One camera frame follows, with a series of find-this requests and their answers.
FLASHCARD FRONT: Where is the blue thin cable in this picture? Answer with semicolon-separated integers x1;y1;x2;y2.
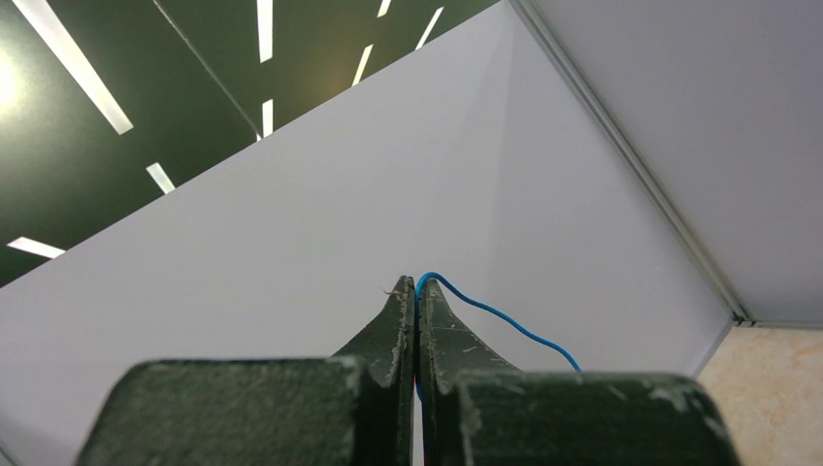
413;271;584;400

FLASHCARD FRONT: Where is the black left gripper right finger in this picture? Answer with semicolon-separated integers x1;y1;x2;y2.
417;278;741;465

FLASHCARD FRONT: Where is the aluminium frame rail right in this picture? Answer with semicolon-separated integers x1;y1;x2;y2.
512;1;822;328

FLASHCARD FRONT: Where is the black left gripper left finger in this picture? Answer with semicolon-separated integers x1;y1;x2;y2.
77;276;414;465

